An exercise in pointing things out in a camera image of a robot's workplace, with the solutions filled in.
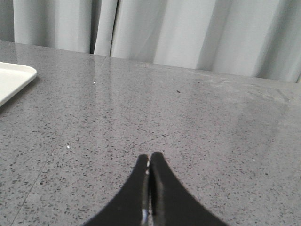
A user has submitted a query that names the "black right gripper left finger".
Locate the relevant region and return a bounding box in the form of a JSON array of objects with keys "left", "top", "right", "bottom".
[{"left": 85, "top": 154, "right": 150, "bottom": 226}]

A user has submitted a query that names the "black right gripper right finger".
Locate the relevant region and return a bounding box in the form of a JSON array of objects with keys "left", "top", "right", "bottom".
[{"left": 150, "top": 152, "right": 226, "bottom": 226}]

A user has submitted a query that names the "cream rectangular plastic tray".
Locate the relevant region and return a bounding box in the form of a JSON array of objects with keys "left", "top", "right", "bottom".
[{"left": 0, "top": 62, "right": 37, "bottom": 106}]

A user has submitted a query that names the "grey pleated curtain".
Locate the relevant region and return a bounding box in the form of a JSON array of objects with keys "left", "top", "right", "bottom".
[{"left": 0, "top": 0, "right": 301, "bottom": 82}]

